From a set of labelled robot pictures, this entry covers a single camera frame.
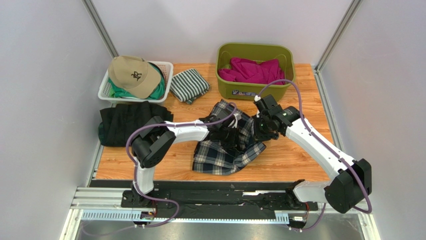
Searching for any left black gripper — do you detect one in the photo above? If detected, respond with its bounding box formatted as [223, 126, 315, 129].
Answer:
[216, 124, 242, 153]

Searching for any grey white plaid skirt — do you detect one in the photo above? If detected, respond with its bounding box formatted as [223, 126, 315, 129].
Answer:
[192, 109, 267, 176]

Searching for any black garment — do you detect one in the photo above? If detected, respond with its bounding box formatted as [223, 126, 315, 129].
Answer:
[97, 101, 174, 147]

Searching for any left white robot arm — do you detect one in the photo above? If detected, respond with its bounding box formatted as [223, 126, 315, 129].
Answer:
[125, 113, 242, 196]

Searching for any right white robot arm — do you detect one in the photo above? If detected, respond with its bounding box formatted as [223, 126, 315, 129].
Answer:
[253, 95, 372, 214]

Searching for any striped folded cloth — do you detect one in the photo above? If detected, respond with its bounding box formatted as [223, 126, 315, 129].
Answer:
[170, 68, 210, 105]

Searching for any pink garment in tub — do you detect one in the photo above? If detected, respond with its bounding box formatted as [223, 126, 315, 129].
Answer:
[217, 57, 285, 85]

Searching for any olive green plastic tub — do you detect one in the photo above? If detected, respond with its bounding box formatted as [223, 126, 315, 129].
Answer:
[216, 42, 295, 100]

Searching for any beige baseball cap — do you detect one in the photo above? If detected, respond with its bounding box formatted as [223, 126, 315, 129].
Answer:
[108, 55, 161, 100]

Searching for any green garment in basket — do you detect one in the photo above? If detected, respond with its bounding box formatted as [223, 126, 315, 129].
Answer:
[108, 62, 166, 100]

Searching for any white plastic basket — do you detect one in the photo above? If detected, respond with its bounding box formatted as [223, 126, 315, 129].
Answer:
[97, 61, 174, 105]

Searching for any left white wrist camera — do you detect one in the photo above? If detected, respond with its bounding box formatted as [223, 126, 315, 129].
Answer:
[229, 113, 241, 128]

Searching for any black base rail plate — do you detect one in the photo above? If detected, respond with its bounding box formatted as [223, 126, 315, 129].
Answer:
[89, 180, 319, 220]

